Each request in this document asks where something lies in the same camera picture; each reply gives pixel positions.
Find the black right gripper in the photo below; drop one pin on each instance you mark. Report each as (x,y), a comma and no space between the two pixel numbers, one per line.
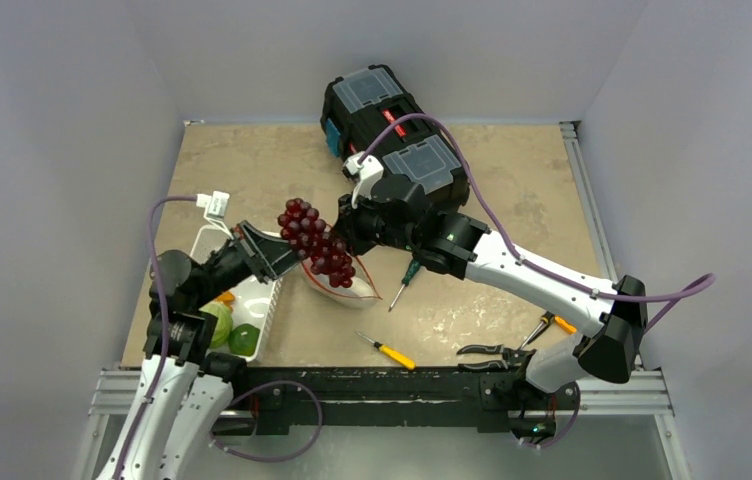
(350,225)

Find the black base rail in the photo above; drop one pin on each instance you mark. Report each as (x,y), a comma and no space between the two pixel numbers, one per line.
(278,398)

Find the orange black screwdriver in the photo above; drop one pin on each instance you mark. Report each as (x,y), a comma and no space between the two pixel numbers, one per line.
(545,322)

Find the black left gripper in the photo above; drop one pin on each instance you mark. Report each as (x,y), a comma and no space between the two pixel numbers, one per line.
(270,256)

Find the white plastic basket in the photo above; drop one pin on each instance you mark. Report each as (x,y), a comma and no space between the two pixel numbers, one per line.
(255,304)

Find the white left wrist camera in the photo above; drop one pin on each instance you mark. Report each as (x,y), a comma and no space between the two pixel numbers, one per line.
(214,205)

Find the orange food piece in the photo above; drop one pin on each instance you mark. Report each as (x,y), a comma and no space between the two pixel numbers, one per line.
(226,297)

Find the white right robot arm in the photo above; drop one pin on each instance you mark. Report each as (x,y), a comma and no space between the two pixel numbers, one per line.
(548,298)

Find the red grape bunch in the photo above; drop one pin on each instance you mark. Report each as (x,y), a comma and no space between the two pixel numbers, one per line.
(312,239)

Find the green cabbage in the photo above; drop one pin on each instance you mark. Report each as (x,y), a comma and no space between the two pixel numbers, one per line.
(224,322)

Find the green bell pepper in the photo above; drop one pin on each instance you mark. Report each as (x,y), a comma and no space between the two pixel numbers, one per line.
(243,340)

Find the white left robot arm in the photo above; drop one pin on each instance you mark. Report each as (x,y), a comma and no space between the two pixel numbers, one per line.
(183,385)

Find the yellow handled screwdriver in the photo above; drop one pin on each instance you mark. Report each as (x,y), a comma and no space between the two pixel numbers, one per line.
(390,353)

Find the green handled screwdriver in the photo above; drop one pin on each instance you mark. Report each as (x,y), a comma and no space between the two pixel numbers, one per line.
(411,271)

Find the black pliers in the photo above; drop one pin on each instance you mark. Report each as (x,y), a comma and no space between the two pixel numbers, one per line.
(502,358)

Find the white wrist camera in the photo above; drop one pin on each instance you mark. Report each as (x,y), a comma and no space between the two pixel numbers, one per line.
(366,171)
(214,205)

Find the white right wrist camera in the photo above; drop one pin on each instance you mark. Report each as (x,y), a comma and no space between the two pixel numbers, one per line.
(366,171)

